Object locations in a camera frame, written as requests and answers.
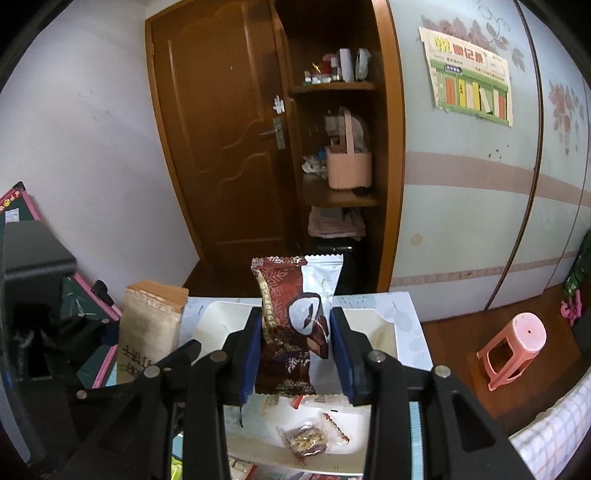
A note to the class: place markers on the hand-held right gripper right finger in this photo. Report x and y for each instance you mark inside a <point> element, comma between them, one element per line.
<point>344,364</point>

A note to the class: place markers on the pile of small shelf items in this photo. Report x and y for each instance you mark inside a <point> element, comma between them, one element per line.
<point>315,164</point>

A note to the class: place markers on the clear red-edged snack packet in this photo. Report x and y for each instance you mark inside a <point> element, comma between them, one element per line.
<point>334,427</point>

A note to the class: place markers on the pink toy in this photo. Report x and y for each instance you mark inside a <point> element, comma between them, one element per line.
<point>570,309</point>

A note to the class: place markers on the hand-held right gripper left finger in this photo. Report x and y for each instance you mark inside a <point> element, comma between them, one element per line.
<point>251,369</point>

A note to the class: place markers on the pink plastic stool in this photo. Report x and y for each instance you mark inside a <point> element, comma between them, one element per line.
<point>526,330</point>

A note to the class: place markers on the wall poster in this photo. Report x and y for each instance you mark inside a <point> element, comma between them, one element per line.
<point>466,69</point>

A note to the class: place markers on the green printed bag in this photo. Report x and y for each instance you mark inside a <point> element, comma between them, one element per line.
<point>579,272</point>

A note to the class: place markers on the brown wooden door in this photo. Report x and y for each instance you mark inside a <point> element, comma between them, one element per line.
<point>217,138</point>

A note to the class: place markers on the floral wardrobe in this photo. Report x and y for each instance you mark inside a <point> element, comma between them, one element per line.
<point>461,207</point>

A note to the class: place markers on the white door hook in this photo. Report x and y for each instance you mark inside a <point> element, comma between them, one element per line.
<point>278,105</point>

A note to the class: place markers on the cluster of small bottles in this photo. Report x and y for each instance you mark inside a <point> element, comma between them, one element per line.
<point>344,64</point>

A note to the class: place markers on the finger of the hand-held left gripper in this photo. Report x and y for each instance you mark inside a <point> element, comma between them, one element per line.
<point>175,357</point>

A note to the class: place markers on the green chalkboard easel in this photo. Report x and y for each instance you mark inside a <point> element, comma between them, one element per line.
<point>16,205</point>

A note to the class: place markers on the dark red white snack packet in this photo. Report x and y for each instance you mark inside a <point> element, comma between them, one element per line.
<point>281,323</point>

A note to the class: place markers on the teal table runner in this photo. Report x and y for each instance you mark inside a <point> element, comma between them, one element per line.
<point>415,438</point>

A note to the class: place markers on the beige paper snack packet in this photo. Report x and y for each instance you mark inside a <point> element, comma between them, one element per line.
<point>147,318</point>

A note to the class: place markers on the white plastic bin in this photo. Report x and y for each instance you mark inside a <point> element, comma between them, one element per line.
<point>383,334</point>

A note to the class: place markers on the white checked blanket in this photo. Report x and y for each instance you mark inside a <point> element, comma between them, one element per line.
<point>558,434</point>

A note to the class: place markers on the clear nut bar packet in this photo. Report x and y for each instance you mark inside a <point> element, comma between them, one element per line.
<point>304,438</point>

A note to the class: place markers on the wooden corner shelf unit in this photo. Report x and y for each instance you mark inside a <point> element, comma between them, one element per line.
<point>390,138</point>

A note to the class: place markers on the folded pink clothes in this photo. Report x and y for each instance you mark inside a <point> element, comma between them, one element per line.
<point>332,224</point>

